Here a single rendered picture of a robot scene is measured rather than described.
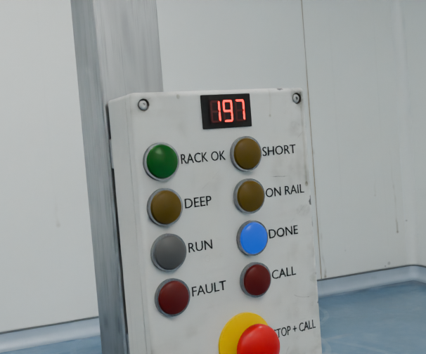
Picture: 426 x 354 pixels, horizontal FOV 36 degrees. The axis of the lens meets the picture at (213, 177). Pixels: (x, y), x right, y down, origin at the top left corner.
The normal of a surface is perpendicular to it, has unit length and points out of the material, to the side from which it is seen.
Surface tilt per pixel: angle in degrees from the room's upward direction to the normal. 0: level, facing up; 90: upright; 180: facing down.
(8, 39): 90
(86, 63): 90
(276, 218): 90
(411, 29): 90
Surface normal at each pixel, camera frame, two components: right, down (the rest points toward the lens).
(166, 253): 0.46, 0.00
